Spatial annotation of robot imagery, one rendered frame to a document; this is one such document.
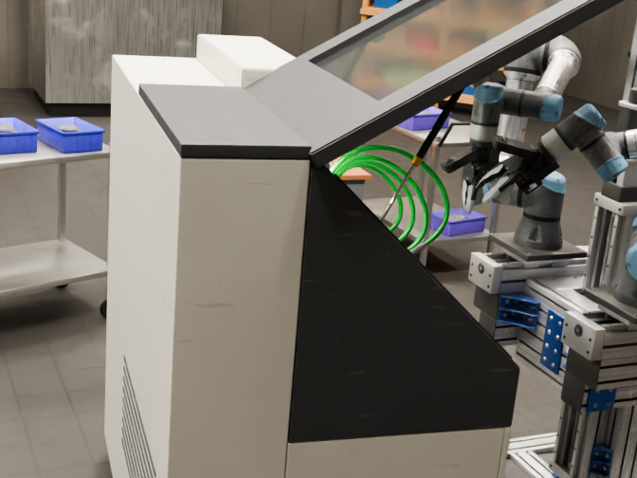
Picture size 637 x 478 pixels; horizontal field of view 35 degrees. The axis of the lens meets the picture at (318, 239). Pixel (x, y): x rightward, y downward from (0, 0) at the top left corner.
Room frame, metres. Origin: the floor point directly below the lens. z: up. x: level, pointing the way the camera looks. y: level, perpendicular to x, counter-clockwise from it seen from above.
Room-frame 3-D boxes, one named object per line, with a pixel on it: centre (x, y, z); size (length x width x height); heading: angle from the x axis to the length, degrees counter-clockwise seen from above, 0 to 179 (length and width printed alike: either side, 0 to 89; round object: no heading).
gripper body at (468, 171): (2.77, -0.43, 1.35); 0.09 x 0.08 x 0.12; 108
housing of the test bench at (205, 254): (2.75, 0.38, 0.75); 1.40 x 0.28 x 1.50; 18
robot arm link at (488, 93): (2.77, -0.43, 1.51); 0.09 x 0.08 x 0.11; 159
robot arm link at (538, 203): (3.09, -0.68, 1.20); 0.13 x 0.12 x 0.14; 69
